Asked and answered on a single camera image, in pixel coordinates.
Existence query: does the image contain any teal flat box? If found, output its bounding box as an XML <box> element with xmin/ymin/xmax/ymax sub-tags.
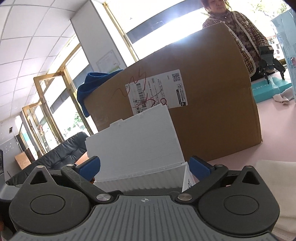
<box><xmin>251</xmin><ymin>77</ymin><xmax>292</xmax><ymax>103</ymax></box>

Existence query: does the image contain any black leather sofa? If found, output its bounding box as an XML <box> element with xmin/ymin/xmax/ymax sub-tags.
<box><xmin>6</xmin><ymin>132</ymin><xmax>88</xmax><ymax>186</ymax></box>

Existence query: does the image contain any white corrugated plastic bin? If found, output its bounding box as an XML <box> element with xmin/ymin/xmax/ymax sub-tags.
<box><xmin>85</xmin><ymin>104</ymin><xmax>196</xmax><ymax>192</ymax></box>

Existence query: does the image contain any person in plaid jacket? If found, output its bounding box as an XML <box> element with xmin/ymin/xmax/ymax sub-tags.
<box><xmin>201</xmin><ymin>0</ymin><xmax>269</xmax><ymax>81</ymax></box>

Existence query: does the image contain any light blue printed box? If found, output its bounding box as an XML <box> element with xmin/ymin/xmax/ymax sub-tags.
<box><xmin>272</xmin><ymin>9</ymin><xmax>296</xmax><ymax>97</ymax></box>

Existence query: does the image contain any large brown cardboard box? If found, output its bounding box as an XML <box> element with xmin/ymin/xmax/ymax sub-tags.
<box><xmin>84</xmin><ymin>23</ymin><xmax>262</xmax><ymax>161</ymax></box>

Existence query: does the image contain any white cloth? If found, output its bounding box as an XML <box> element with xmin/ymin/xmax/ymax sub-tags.
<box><xmin>255</xmin><ymin>160</ymin><xmax>295</xmax><ymax>240</ymax></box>

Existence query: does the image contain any blue cloth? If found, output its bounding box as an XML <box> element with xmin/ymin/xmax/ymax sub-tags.
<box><xmin>77</xmin><ymin>69</ymin><xmax>122</xmax><ymax>118</ymax></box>

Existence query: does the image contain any crumpled white paper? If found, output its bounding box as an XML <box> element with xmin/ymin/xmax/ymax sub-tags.
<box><xmin>273</xmin><ymin>87</ymin><xmax>295</xmax><ymax>104</ymax></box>

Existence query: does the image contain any person's handheld black gripper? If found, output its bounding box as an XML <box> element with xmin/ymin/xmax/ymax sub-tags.
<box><xmin>258</xmin><ymin>46</ymin><xmax>285</xmax><ymax>84</ymax></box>

